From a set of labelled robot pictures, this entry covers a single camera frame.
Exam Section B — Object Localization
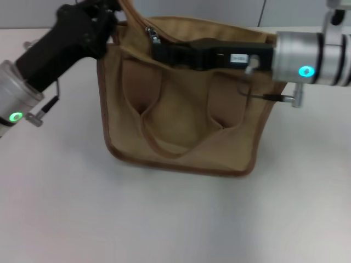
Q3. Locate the khaki canvas food bag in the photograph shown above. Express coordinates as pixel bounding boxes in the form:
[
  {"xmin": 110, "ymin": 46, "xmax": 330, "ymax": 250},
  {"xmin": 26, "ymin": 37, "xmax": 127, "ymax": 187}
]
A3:
[{"xmin": 97, "ymin": 0, "xmax": 289, "ymax": 179}]

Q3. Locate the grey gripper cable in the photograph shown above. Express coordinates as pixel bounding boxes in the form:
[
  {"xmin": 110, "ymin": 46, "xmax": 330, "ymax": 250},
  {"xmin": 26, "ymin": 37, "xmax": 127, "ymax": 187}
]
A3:
[
  {"xmin": 236, "ymin": 54, "xmax": 297, "ymax": 102},
  {"xmin": 25, "ymin": 78, "xmax": 61, "ymax": 127}
]

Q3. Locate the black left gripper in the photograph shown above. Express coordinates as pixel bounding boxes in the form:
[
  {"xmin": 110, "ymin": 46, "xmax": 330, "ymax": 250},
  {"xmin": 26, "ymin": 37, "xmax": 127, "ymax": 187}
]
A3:
[{"xmin": 15, "ymin": 0, "xmax": 123, "ymax": 93}]

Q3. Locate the silver metal zipper pull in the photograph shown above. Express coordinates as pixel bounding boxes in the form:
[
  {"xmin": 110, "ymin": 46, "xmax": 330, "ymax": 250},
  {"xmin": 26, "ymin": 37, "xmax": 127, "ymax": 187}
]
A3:
[{"xmin": 145, "ymin": 25, "xmax": 161, "ymax": 45}]

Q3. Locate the grey right gripper cable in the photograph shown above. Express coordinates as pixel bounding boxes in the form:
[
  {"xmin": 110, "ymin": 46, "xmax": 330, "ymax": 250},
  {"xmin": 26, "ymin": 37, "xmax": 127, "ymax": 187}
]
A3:
[{"xmin": 236, "ymin": 54, "xmax": 297, "ymax": 102}]

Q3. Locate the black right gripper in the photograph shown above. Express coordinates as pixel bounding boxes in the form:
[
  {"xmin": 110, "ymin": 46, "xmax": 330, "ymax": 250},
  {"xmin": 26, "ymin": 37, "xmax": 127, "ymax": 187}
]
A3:
[{"xmin": 151, "ymin": 39, "xmax": 275, "ymax": 72}]

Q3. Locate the grey left gripper cable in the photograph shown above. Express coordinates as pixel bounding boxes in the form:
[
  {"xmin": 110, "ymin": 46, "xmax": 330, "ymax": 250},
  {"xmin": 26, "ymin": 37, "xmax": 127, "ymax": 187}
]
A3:
[{"xmin": 25, "ymin": 78, "xmax": 61, "ymax": 127}]

